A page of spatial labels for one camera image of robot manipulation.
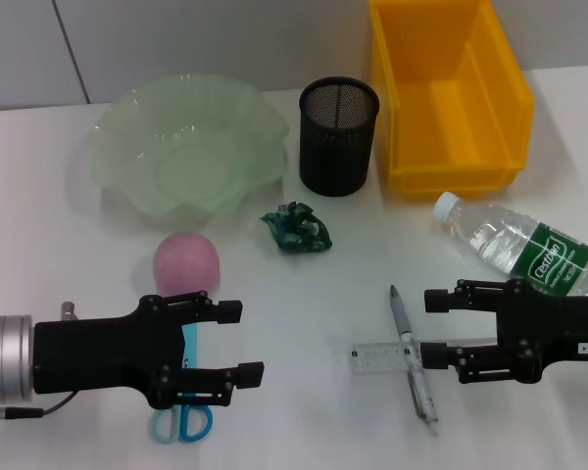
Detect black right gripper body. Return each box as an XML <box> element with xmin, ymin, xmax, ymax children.
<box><xmin>497</xmin><ymin>279</ymin><xmax>588</xmax><ymax>387</ymax></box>

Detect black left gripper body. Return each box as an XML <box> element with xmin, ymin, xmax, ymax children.
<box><xmin>32</xmin><ymin>293</ymin><xmax>197</xmax><ymax>410</ymax></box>

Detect pink peach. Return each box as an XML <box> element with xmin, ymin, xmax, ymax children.
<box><xmin>151</xmin><ymin>232</ymin><xmax>221</xmax><ymax>297</ymax></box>

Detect clear green-label water bottle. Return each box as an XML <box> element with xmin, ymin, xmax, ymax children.
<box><xmin>431</xmin><ymin>191</ymin><xmax>588</xmax><ymax>300</ymax></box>

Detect green plastic wrapper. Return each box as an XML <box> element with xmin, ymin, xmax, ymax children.
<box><xmin>259</xmin><ymin>200</ymin><xmax>334</xmax><ymax>255</ymax></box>

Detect grey clear pen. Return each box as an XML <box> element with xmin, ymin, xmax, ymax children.
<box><xmin>389</xmin><ymin>284</ymin><xmax>441</xmax><ymax>437</ymax></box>

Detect transparent plastic ruler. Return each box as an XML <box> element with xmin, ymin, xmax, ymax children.
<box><xmin>351</xmin><ymin>335</ymin><xmax>500</xmax><ymax>377</ymax></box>

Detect blue scissors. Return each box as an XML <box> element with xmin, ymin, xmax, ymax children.
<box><xmin>150</xmin><ymin>322</ymin><xmax>215</xmax><ymax>445</ymax></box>

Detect green wavy glass fruit plate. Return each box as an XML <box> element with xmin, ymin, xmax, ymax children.
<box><xmin>88</xmin><ymin>72</ymin><xmax>290</xmax><ymax>231</ymax></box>

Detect black mesh pen holder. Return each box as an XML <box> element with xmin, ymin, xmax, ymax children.
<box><xmin>298</xmin><ymin>75</ymin><xmax>381</xmax><ymax>198</ymax></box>

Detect yellow plastic bin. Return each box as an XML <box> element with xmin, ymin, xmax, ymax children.
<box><xmin>368</xmin><ymin>0</ymin><xmax>535</xmax><ymax>200</ymax></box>

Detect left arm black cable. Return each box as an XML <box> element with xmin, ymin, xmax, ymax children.
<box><xmin>0</xmin><ymin>391</ymin><xmax>74</xmax><ymax>421</ymax></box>

